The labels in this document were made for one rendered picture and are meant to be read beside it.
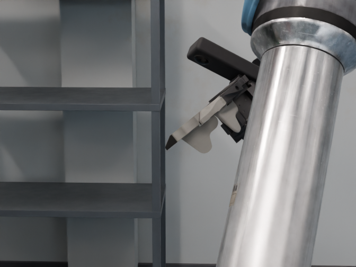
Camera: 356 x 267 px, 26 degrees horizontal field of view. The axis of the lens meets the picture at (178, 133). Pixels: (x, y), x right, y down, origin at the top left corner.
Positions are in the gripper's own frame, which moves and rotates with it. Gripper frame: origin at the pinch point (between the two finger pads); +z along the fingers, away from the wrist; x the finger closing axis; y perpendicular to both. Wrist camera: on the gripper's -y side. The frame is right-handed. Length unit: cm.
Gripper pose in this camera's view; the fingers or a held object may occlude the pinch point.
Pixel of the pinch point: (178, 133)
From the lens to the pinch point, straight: 116.1
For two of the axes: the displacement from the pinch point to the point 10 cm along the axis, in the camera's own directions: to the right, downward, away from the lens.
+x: -3.4, 2.7, 9.0
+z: -7.0, 5.7, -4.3
